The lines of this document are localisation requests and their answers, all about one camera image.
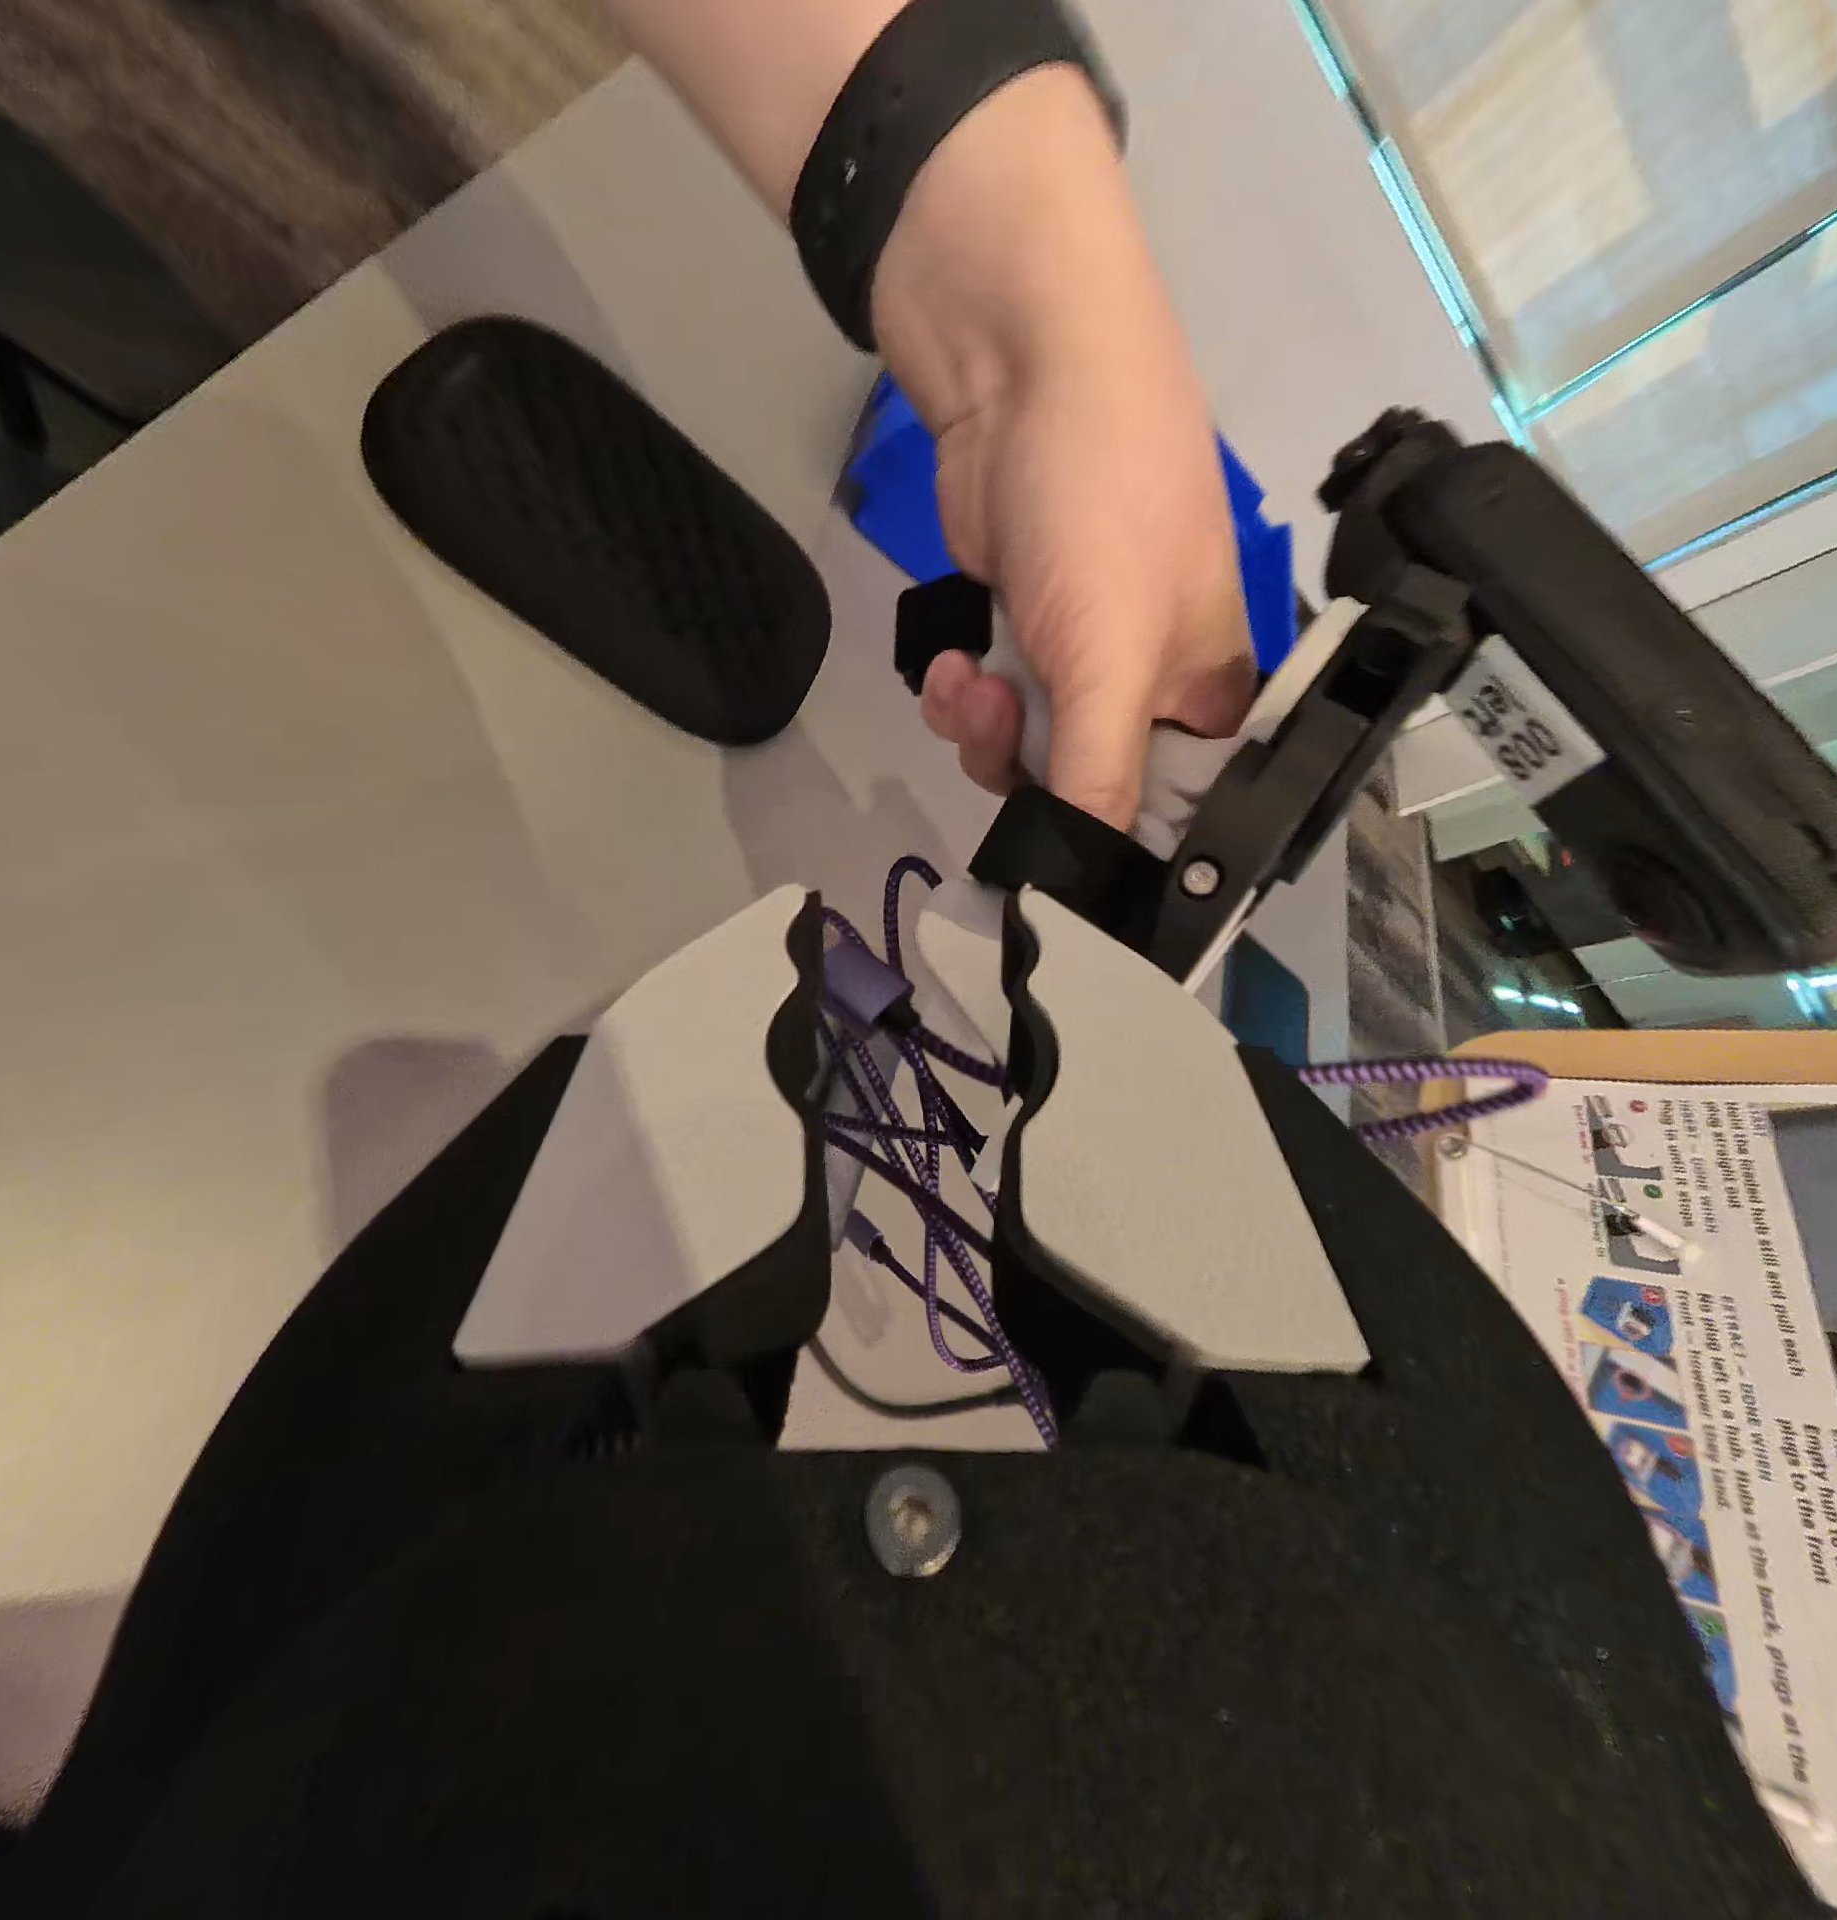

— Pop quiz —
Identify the large glass window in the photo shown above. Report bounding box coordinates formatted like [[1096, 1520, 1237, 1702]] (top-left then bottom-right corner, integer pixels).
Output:
[[1294, 0, 1837, 579]]

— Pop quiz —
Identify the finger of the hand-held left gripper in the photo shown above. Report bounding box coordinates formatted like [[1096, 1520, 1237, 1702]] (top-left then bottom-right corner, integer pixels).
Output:
[[915, 883, 1014, 1084]]

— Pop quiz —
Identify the person's left forearm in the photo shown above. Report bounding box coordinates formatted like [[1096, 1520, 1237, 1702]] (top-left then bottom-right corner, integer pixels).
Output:
[[603, 0, 936, 219]]

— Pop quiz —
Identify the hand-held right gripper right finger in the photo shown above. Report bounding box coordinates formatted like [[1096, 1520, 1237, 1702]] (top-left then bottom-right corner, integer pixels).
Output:
[[993, 884, 1373, 1380]]

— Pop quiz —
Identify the black watch band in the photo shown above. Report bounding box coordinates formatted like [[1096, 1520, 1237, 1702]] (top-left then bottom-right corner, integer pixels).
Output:
[[788, 0, 1131, 353]]

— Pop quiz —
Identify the person's left hand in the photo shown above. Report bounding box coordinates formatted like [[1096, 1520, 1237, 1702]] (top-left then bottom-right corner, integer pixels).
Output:
[[872, 66, 1266, 833]]

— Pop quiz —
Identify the printed instruction sheet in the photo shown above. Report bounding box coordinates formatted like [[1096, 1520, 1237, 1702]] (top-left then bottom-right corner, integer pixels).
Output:
[[1458, 1077, 1837, 1914]]

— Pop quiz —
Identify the grey desk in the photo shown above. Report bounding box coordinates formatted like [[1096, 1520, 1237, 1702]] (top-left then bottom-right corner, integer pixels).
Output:
[[0, 57, 1362, 1823]]

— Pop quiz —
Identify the blue plastic bin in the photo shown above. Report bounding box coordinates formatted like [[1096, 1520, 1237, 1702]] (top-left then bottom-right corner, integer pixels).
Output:
[[836, 372, 1299, 678]]

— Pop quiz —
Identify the black mesh wrist rest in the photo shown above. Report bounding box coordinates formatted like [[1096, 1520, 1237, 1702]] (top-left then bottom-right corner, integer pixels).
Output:
[[360, 314, 834, 750]]

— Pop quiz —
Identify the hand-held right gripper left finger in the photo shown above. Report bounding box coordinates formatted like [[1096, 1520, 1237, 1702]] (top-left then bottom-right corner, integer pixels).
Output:
[[453, 884, 836, 1373]]

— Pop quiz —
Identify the black hub cable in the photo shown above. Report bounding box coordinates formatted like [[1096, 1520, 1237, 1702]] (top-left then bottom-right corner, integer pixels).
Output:
[[806, 1334, 1040, 1418]]

